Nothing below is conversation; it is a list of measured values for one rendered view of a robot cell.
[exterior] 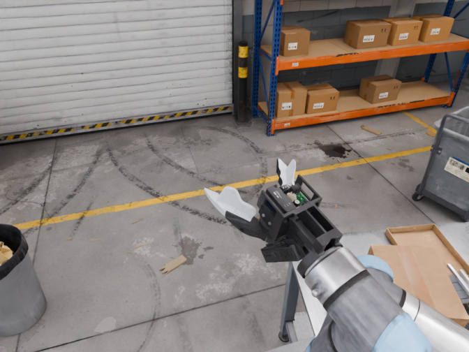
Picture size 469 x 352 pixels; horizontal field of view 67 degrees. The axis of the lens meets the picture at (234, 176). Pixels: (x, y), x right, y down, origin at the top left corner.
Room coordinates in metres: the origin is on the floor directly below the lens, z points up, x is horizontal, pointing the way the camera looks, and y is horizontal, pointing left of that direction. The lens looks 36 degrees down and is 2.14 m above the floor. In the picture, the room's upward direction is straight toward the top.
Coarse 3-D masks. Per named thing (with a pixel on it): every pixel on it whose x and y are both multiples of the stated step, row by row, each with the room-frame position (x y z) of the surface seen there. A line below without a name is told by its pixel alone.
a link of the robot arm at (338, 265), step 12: (336, 252) 0.31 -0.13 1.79; (348, 252) 0.31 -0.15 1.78; (312, 264) 0.30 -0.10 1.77; (324, 264) 0.29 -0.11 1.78; (336, 264) 0.29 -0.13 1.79; (348, 264) 0.29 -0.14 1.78; (360, 264) 0.30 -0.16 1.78; (312, 276) 0.29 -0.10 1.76; (324, 276) 0.28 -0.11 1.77; (336, 276) 0.28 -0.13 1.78; (348, 276) 0.28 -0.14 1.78; (312, 288) 0.28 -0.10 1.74; (324, 288) 0.27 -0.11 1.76; (336, 288) 0.27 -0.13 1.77; (324, 300) 0.26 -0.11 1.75
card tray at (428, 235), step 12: (396, 228) 1.28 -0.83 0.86; (408, 228) 1.29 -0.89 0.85; (420, 228) 1.30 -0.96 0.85; (432, 228) 1.31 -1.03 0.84; (396, 240) 1.23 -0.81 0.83; (408, 240) 1.23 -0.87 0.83; (420, 240) 1.23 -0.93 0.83; (432, 240) 1.23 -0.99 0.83; (444, 240) 1.21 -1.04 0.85; (444, 252) 1.15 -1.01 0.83; (456, 252) 1.12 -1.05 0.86; (444, 264) 1.08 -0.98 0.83; (456, 264) 1.08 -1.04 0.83
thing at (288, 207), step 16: (272, 192) 0.38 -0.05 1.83; (288, 192) 0.40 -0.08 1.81; (304, 192) 0.41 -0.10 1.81; (272, 208) 0.37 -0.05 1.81; (288, 208) 0.36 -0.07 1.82; (304, 208) 0.36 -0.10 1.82; (272, 224) 0.36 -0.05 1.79; (288, 224) 0.35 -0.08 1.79; (304, 224) 0.35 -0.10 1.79; (320, 224) 0.35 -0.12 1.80; (272, 240) 0.36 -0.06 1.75; (288, 240) 0.35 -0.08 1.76; (304, 240) 0.33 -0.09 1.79; (320, 240) 0.31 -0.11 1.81; (336, 240) 0.32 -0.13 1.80; (304, 256) 0.33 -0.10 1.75; (304, 272) 0.30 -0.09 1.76
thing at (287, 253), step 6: (270, 246) 0.39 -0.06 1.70; (276, 246) 0.38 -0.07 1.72; (282, 246) 0.36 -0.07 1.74; (288, 246) 0.35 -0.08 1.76; (294, 246) 0.34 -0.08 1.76; (264, 252) 0.39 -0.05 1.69; (270, 252) 0.38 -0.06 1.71; (276, 252) 0.37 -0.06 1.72; (282, 252) 0.36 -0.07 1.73; (288, 252) 0.34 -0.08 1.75; (294, 252) 0.34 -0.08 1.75; (270, 258) 0.38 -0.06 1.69; (276, 258) 0.37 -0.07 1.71; (282, 258) 0.35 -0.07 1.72; (288, 258) 0.34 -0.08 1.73; (294, 258) 0.33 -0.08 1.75; (300, 258) 0.33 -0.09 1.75
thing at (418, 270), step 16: (384, 256) 0.88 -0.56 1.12; (400, 256) 0.88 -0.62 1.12; (416, 256) 0.88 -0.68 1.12; (432, 256) 0.88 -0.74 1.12; (400, 272) 0.80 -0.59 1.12; (416, 272) 0.80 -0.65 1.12; (432, 272) 0.80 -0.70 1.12; (416, 288) 0.74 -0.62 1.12; (432, 288) 0.74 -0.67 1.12; (448, 288) 0.74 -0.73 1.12; (432, 304) 0.68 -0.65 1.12; (448, 304) 0.68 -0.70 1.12; (464, 320) 0.63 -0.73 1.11
